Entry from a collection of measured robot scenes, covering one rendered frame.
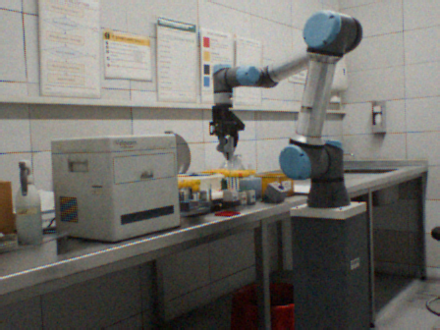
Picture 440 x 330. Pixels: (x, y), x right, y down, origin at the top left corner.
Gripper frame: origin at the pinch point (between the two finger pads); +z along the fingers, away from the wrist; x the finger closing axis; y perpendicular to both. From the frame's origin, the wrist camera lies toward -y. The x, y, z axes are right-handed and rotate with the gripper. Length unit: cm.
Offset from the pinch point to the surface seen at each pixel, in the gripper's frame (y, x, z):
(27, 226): 78, -15, 15
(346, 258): 3, 48, 34
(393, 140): -241, -15, 1
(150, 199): 50, 7, 10
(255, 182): -23.9, -3.8, 12.3
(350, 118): -241, -50, -19
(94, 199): 66, 0, 8
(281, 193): -20.9, 10.4, 16.6
